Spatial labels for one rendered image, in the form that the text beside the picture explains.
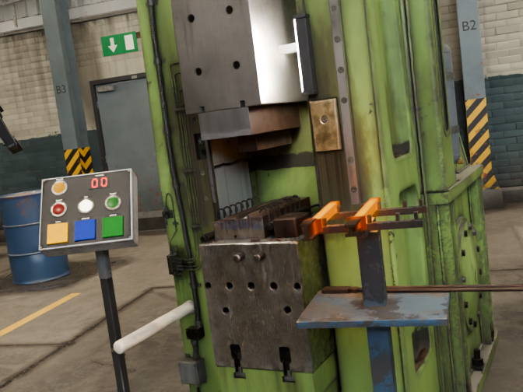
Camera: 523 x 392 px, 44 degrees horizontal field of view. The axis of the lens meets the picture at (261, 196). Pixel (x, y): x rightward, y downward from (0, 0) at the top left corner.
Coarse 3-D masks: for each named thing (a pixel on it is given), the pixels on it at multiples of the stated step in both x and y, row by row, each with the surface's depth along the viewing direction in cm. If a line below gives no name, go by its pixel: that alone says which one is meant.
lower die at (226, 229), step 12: (264, 204) 251; (288, 204) 241; (228, 216) 237; (252, 216) 221; (264, 216) 220; (276, 216) 228; (216, 228) 227; (228, 228) 225; (240, 228) 223; (252, 228) 221; (264, 228) 219
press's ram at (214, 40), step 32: (192, 0) 217; (224, 0) 212; (256, 0) 213; (288, 0) 236; (192, 32) 219; (224, 32) 213; (256, 32) 211; (288, 32) 234; (192, 64) 221; (224, 64) 215; (256, 64) 210; (288, 64) 233; (192, 96) 223; (224, 96) 217; (256, 96) 212; (288, 96) 231
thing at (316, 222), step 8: (328, 208) 187; (320, 216) 175; (328, 216) 182; (304, 224) 160; (312, 224) 165; (320, 224) 167; (304, 232) 160; (312, 232) 164; (320, 232) 167; (304, 240) 160
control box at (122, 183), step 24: (48, 192) 236; (72, 192) 235; (96, 192) 234; (120, 192) 233; (48, 216) 232; (72, 216) 231; (96, 216) 230; (72, 240) 227; (96, 240) 227; (120, 240) 226
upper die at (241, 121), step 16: (208, 112) 221; (224, 112) 218; (240, 112) 216; (256, 112) 219; (272, 112) 230; (288, 112) 242; (208, 128) 222; (224, 128) 219; (240, 128) 217; (256, 128) 218; (272, 128) 229; (288, 128) 242
